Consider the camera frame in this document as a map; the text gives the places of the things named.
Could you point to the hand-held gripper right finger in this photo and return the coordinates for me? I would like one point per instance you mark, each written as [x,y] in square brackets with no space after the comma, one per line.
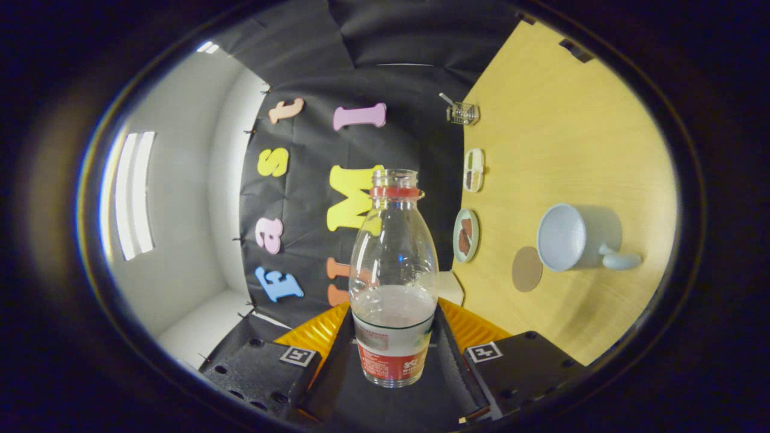
[448,385]

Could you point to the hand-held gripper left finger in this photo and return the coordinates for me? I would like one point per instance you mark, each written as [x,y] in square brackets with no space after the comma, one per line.
[334,391]

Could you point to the clear plastic juice bottle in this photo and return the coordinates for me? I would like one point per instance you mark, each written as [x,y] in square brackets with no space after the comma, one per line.
[391,337]

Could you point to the round brown coaster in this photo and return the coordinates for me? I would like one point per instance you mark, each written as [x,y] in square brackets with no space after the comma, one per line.
[526,273]

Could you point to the light blue cup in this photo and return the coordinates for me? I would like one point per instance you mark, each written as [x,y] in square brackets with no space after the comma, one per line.
[562,237]

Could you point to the white toaster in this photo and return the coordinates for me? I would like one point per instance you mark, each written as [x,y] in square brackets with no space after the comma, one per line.
[451,288]

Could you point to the brown meat piece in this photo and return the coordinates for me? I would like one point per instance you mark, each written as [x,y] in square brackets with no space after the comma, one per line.
[464,243]
[467,226]

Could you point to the pale green plate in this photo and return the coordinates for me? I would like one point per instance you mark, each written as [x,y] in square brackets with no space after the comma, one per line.
[475,240]

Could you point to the black backdrop cloth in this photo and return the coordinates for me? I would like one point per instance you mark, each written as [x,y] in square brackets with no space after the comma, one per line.
[313,198]

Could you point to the white divided dish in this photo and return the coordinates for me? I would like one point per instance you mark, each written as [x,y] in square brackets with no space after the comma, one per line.
[473,170]

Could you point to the wooden table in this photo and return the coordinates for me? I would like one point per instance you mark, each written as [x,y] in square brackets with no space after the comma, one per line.
[571,138]

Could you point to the large ceiling light panel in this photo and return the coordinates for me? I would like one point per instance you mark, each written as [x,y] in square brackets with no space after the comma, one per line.
[133,195]

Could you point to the metal spoon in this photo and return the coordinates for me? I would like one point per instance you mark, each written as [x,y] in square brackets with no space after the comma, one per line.
[446,98]

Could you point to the small ceiling light panel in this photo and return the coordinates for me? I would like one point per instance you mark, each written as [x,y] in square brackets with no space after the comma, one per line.
[207,47]

